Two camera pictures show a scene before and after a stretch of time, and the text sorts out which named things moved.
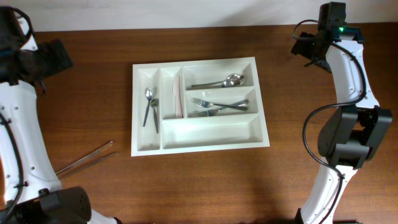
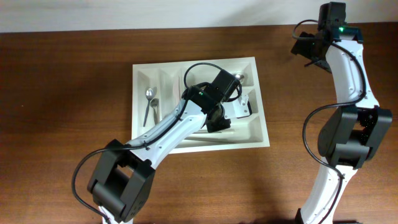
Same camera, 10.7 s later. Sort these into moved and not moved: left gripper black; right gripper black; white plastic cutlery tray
Moved: left gripper black
Not moved: white plastic cutlery tray; right gripper black
